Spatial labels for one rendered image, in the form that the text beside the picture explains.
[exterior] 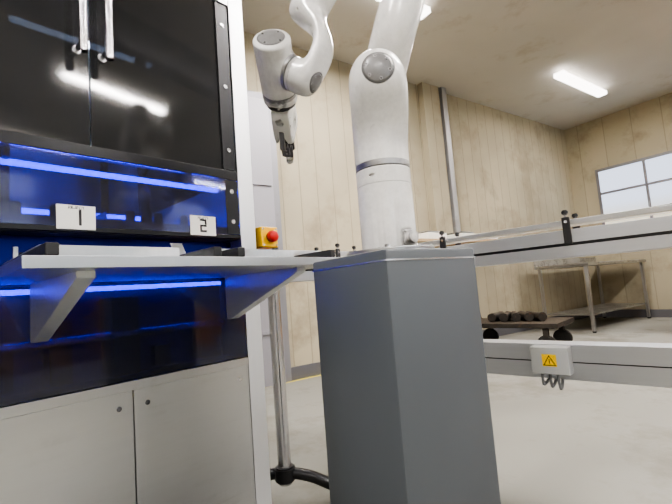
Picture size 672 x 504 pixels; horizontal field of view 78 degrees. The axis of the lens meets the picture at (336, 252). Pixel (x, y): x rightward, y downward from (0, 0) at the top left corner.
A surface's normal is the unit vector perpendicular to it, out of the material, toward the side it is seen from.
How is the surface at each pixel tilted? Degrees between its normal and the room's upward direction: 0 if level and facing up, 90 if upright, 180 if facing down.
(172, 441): 90
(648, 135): 90
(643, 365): 90
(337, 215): 90
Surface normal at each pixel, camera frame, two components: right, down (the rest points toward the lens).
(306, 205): 0.57, -0.12
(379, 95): -0.03, 0.51
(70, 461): 0.73, -0.12
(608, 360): -0.68, -0.01
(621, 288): -0.82, 0.01
